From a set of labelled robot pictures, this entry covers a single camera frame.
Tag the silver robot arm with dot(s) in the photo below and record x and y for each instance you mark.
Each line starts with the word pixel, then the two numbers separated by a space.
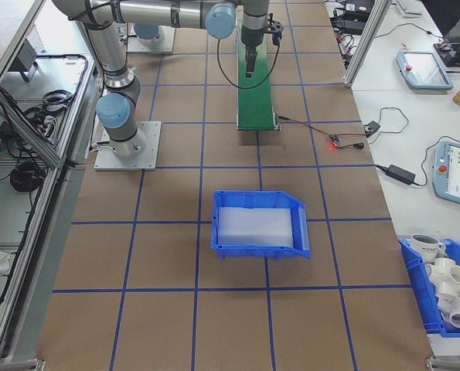
pixel 117 58
pixel 148 31

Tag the green conveyor belt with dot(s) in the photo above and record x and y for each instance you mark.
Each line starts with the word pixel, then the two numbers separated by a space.
pixel 260 108

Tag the black power supply brick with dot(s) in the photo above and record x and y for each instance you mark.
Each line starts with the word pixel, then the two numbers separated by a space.
pixel 355 25

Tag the small controller circuit board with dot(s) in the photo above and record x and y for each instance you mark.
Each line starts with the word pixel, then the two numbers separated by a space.
pixel 334 140

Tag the black knob module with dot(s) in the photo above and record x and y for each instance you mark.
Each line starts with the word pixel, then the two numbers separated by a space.
pixel 372 128

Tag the white foam pad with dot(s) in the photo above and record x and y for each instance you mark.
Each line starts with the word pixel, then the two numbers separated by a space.
pixel 253 228

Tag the blue grey teach pendant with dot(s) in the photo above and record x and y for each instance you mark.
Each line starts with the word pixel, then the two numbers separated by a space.
pixel 457 174
pixel 424 69

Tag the blue plastic bin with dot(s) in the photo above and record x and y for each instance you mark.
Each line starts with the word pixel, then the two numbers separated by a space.
pixel 417 286
pixel 222 247

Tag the black power adapter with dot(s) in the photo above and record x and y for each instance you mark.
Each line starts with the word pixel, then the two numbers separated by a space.
pixel 401 174

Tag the black electronic device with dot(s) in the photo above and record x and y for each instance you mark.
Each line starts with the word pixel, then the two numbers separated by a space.
pixel 459 54

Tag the white power strip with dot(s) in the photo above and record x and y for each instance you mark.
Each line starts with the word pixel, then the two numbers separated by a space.
pixel 48 123

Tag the grey metal box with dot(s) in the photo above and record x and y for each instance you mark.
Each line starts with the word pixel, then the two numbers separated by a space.
pixel 24 58

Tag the white printed mug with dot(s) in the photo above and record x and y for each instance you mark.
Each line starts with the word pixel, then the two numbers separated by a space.
pixel 424 247

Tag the white PVC pipe fitting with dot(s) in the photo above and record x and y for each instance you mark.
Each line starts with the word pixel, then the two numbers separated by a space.
pixel 450 276
pixel 459 313

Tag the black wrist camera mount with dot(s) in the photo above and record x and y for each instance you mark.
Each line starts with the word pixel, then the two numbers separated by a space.
pixel 273 29

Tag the white square base plate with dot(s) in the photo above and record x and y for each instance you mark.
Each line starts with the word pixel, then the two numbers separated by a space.
pixel 167 44
pixel 148 154

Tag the aluminium profile post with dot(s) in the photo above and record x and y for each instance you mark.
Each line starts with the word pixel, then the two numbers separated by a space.
pixel 363 42

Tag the grey metal bar frame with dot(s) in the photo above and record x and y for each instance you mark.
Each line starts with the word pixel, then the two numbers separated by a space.
pixel 36 270

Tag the aluminium profile rail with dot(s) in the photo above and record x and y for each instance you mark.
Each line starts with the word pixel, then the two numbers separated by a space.
pixel 450 364
pixel 28 364

